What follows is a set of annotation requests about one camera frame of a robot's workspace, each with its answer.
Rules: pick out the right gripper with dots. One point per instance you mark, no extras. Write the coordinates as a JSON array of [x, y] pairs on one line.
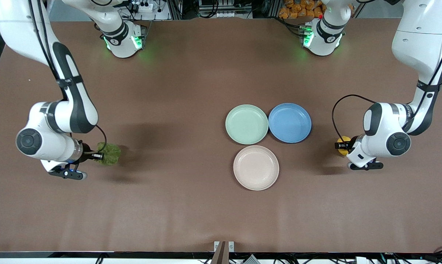
[[86, 154]]

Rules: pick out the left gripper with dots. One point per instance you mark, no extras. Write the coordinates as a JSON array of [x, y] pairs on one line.
[[350, 145]]

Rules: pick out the yellow lemon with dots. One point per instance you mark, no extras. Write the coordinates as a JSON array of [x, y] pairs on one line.
[[343, 139]]

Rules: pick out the green lettuce leaf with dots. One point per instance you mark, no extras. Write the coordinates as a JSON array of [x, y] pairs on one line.
[[113, 154]]

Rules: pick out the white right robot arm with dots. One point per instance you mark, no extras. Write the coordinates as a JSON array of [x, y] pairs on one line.
[[19, 29]]

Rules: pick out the blue plate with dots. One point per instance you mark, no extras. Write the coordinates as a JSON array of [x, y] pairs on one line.
[[290, 123]]

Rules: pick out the beige plate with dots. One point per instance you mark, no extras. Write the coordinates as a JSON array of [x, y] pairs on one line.
[[256, 168]]

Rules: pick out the light green plate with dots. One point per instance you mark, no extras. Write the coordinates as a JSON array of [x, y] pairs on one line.
[[246, 124]]

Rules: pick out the white adapter box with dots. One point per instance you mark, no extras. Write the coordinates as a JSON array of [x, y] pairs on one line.
[[361, 260]]

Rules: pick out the orange snack bags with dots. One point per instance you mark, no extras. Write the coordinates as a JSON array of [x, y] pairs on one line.
[[298, 9]]

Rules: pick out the grey ribbed electronics box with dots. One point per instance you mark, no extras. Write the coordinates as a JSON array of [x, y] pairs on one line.
[[251, 260]]

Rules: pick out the white power strip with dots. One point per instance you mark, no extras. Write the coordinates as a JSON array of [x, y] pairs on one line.
[[144, 6]]

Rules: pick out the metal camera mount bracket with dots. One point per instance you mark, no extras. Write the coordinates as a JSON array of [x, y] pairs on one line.
[[224, 253]]

